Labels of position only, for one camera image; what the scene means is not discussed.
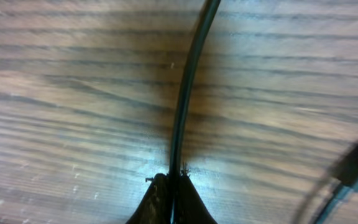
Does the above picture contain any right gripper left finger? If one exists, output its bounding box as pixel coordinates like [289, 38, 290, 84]
[126, 174, 168, 224]

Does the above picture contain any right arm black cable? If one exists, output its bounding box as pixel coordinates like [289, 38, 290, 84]
[292, 132, 358, 224]

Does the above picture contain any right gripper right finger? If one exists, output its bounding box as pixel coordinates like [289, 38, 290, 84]
[175, 169, 217, 224]

